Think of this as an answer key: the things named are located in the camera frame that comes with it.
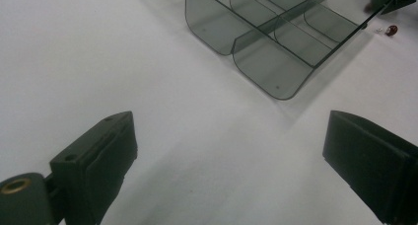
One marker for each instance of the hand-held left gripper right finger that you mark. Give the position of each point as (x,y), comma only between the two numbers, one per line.
(374,165)

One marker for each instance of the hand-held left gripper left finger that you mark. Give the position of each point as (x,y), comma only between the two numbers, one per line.
(98,165)

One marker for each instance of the dark red stud earring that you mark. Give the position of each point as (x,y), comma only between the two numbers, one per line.
(391,30)

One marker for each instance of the clear grey compartment box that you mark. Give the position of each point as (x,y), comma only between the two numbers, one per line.
(272,37)

